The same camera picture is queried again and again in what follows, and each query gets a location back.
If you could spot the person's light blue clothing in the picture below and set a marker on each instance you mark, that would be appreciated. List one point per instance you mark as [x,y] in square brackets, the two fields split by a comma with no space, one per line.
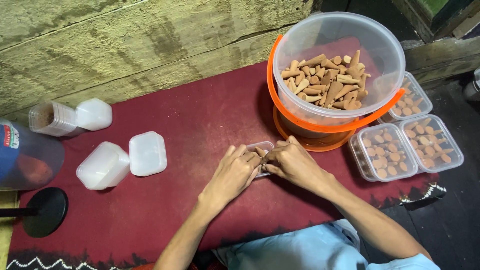
[300,247]

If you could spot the white square container lid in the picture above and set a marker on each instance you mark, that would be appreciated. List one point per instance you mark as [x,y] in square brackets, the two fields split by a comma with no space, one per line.
[147,153]

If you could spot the tan incense cone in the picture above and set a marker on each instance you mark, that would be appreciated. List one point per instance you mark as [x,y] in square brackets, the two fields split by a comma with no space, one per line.
[259,151]

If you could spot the black round stand base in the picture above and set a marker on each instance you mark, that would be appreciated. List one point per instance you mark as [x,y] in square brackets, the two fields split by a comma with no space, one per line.
[43,212]

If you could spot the large clear jar blue label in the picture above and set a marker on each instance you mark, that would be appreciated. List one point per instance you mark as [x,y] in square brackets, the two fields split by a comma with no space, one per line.
[26,157]

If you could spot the small clear open plastic container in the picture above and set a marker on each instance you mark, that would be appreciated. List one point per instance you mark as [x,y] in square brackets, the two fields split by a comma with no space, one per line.
[262,145]

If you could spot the short stack of empty containers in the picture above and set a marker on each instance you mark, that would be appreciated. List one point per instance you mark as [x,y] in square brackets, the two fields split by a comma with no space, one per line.
[103,167]

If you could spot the lidded container of incense cones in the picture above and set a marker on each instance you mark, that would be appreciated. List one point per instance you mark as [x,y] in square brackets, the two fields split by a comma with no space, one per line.
[431,142]
[410,103]
[386,152]

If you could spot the stack of empty clear containers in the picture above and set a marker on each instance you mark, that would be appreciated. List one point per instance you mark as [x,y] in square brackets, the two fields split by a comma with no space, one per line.
[52,118]

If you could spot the green wooden door frame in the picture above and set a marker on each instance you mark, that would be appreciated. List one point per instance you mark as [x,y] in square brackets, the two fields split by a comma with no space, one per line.
[438,15]

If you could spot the person's left hand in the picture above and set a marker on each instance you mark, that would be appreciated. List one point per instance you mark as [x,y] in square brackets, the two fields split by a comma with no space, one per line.
[230,176]

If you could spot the grey object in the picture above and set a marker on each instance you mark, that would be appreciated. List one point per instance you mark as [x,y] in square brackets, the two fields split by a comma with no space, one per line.
[473,84]

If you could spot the dark red patterned mat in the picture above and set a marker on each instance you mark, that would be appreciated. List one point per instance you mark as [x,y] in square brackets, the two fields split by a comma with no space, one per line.
[187,127]

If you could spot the person's right hand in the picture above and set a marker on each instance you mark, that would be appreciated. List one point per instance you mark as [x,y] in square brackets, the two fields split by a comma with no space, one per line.
[300,167]

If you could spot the pile of tan incense cones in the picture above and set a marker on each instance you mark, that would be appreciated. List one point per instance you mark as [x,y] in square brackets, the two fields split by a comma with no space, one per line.
[326,84]

